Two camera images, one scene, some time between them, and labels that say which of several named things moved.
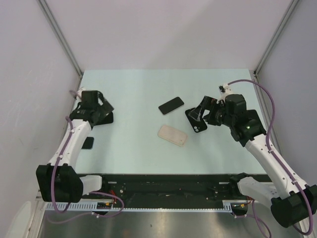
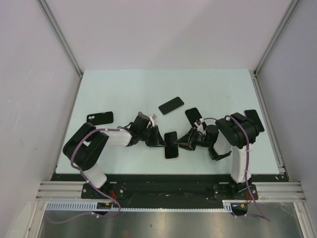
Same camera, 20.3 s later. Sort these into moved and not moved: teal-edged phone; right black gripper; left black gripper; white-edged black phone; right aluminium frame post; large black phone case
Moved: left black gripper; teal-edged phone; right black gripper
Not moved: right aluminium frame post; white-edged black phone; large black phone case
